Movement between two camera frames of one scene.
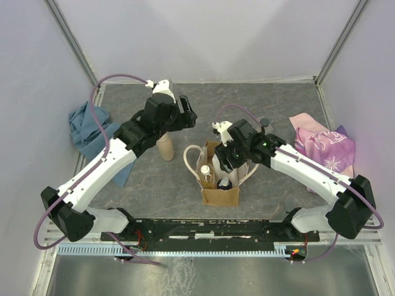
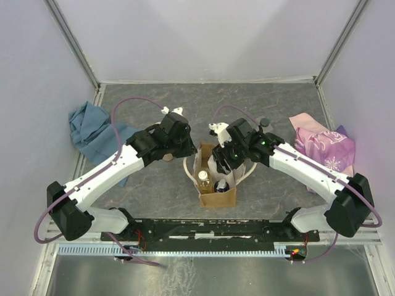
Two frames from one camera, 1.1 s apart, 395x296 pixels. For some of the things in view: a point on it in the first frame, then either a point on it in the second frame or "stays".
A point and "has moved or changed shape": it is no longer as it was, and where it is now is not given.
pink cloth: x=333 y=148 stays
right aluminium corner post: x=334 y=53 stays
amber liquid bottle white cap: x=207 y=176 has moved or changed shape
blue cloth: x=91 y=140 stays
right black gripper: x=222 y=151 stays
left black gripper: x=186 y=119 to x=189 y=148
